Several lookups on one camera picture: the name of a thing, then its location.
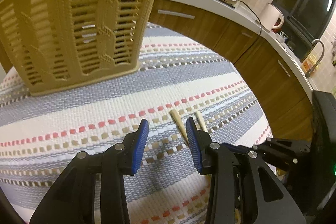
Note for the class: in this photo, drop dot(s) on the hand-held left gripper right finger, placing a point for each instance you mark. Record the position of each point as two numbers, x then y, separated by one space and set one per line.
193 145

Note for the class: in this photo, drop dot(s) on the curved metal faucet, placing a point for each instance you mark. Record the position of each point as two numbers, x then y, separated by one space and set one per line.
317 56

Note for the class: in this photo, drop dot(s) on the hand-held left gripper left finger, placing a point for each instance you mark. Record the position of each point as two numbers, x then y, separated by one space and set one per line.
139 146

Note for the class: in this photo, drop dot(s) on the yellow plastic container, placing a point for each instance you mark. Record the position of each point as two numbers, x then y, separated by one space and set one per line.
308 64

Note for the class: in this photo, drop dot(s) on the striped woven tablecloth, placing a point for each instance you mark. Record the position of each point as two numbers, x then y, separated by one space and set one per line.
170 77

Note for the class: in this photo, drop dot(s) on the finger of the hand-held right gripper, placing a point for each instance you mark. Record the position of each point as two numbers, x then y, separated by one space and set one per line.
288 146
281 161

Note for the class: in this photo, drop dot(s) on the wooden chopstick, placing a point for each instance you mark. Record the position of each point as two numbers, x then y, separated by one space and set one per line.
179 124
201 121

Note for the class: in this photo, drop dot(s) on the dark kitchen window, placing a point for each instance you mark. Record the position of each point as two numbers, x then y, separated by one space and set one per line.
304 8

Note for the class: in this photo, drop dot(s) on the beige plastic utensil basket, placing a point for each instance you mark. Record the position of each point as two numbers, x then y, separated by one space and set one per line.
65 29

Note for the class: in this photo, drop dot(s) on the white electric kettle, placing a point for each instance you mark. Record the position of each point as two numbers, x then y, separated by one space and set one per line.
271 18

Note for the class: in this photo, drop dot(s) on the wooden kitchen base cabinet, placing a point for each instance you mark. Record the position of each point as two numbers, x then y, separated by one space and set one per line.
262 69

